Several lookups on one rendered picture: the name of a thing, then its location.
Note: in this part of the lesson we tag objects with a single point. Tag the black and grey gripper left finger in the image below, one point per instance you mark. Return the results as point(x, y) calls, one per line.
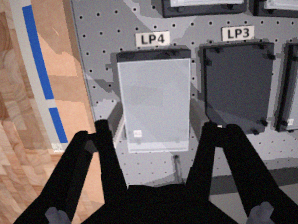
point(61, 193)

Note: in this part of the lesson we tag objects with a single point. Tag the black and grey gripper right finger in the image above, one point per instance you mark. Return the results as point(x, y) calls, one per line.
point(263, 201)

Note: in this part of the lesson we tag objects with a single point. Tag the white button panel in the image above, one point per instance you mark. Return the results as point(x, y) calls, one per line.
point(224, 194)

